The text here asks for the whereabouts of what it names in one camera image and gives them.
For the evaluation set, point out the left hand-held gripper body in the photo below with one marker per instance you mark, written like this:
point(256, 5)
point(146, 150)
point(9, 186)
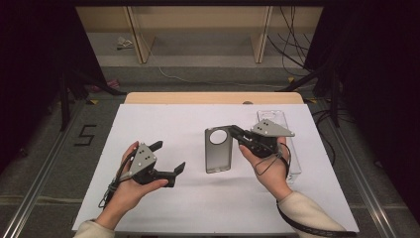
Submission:
point(142, 162)

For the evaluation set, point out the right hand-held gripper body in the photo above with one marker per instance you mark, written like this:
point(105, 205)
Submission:
point(267, 130)

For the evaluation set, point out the grey phone case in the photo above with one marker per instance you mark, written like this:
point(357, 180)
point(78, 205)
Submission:
point(218, 158)

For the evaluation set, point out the person's left hand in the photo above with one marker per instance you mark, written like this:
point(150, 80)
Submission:
point(127, 195)

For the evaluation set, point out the person's right hand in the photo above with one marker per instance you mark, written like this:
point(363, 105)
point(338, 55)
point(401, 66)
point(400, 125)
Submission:
point(275, 178)

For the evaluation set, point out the clear phone case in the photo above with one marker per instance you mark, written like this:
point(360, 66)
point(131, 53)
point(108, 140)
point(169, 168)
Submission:
point(295, 162)

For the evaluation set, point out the black metal stand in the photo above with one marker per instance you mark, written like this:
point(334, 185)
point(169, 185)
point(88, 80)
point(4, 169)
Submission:
point(335, 99)
point(65, 105)

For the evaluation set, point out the pink object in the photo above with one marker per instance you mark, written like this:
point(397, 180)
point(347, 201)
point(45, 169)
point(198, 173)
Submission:
point(110, 84)

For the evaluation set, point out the crumpled white paper scrap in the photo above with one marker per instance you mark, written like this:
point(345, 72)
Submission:
point(124, 43)

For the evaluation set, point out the wooden cabinet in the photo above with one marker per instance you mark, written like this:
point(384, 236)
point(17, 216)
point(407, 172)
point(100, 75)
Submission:
point(198, 18)

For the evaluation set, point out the black curtain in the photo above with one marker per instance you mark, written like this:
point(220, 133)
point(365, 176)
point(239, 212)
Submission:
point(33, 66)
point(379, 66)

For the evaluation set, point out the aluminium floor rail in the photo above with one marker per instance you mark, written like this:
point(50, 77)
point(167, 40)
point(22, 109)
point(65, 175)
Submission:
point(362, 185)
point(33, 188)

